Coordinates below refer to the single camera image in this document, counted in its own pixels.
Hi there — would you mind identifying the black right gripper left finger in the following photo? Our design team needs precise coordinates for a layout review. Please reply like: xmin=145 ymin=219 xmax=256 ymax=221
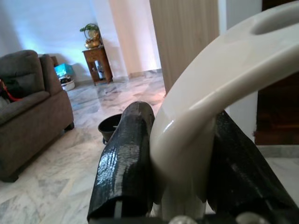
xmin=86 ymin=101 xmax=156 ymax=222

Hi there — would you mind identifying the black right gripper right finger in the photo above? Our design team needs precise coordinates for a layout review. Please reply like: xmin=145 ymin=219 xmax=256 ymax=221
xmin=206 ymin=110 xmax=299 ymax=224

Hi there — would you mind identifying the cream plastic dustpan handle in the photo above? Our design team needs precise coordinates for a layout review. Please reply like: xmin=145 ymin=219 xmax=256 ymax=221
xmin=149 ymin=0 xmax=299 ymax=221

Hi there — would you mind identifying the black round bucket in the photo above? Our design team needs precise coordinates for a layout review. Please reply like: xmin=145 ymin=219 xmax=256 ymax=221
xmin=98 ymin=113 xmax=123 ymax=146

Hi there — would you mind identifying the dark wooden door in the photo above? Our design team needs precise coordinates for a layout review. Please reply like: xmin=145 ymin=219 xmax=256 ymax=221
xmin=254 ymin=0 xmax=299 ymax=147

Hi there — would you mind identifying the white basket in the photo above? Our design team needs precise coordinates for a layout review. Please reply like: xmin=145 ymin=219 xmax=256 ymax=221
xmin=59 ymin=76 xmax=76 ymax=91

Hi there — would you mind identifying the brown fabric sofa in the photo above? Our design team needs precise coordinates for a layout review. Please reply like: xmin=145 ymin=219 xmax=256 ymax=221
xmin=0 ymin=50 xmax=75 ymax=183

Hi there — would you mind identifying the brown wooden side table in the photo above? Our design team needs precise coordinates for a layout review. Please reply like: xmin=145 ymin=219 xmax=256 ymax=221
xmin=81 ymin=45 xmax=114 ymax=86

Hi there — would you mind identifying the blue box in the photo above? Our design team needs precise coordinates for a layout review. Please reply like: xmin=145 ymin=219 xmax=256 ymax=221
xmin=54 ymin=63 xmax=74 ymax=77

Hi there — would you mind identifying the golden ornament with plant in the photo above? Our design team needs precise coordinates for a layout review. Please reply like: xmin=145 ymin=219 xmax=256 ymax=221
xmin=79 ymin=23 xmax=104 ymax=49

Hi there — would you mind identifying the beige ribbed partition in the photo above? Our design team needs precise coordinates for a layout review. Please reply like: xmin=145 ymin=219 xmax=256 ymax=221
xmin=149 ymin=0 xmax=220 ymax=94

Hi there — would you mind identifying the black bag with red strap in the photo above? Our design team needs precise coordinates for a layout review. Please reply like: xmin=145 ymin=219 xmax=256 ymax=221
xmin=0 ymin=77 xmax=24 ymax=103

